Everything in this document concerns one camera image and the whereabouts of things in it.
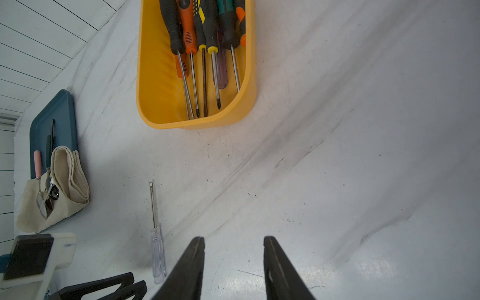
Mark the beige linen cloth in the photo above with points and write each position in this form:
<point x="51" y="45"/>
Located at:
<point x="74" y="192"/>

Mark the pink handled spoon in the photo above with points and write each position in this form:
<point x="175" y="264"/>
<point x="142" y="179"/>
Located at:
<point x="38" y="172"/>

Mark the black yellow phillips screwdriver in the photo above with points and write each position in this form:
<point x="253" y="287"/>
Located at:
<point x="209" y="18"/>

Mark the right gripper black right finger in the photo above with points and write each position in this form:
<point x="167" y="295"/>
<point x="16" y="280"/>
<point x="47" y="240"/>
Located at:
<point x="281" y="279"/>

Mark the large orange grey screwdriver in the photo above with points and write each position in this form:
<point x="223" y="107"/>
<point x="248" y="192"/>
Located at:
<point x="190" y="41"/>

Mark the black yellow dotted screwdriver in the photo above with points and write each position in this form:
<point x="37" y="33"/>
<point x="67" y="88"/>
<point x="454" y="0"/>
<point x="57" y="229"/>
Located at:
<point x="201" y="44"/>

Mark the black screwdriver yellow cap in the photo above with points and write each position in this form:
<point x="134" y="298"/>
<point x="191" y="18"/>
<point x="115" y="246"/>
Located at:
<point x="171" y="18"/>

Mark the small clear handled screwdriver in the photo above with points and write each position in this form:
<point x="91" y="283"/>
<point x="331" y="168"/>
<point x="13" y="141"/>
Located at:
<point x="157" y="247"/>

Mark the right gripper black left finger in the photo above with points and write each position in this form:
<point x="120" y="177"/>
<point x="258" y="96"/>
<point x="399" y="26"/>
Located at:
<point x="186" y="278"/>

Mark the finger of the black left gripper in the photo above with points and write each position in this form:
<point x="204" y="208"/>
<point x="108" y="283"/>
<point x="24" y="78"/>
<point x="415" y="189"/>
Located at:
<point x="77" y="291"/>
<point x="136" y="290"/>

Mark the yellow plastic storage box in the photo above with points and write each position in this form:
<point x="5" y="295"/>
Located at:
<point x="160" y="91"/>

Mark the purple clear handled screwdriver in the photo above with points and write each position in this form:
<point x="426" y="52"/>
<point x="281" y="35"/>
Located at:
<point x="222" y="68"/>

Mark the green handled gold fork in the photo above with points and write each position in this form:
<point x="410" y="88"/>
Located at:
<point x="49" y="150"/>

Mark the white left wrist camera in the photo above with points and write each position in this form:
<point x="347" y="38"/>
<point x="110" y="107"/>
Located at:
<point x="33" y="261"/>

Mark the green black screwdriver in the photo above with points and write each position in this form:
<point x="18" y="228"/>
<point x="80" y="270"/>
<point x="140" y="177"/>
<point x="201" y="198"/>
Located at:
<point x="230" y="37"/>

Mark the small orange black screwdriver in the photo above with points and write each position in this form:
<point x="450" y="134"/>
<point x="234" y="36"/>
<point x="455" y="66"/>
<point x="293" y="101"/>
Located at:
<point x="241" y="15"/>

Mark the teal plastic tray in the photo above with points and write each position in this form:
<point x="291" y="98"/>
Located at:
<point x="58" y="117"/>

